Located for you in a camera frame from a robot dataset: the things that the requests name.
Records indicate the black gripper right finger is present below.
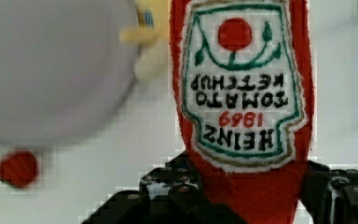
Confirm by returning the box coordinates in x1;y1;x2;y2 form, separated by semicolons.
300;161;358;224

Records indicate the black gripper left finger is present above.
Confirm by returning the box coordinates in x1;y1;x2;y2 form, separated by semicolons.
81;152;246;224

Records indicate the red plush ketchup bottle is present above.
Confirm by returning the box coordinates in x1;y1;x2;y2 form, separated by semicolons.
170;0;313;224

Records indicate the small red strawberry toy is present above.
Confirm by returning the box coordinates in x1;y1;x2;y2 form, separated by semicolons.
0;151;39;189

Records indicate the yellow plush banana toy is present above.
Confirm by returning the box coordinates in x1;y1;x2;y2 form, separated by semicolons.
119;0;172;81

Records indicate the lilac round plate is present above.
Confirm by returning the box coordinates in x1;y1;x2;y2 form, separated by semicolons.
0;0;138;147

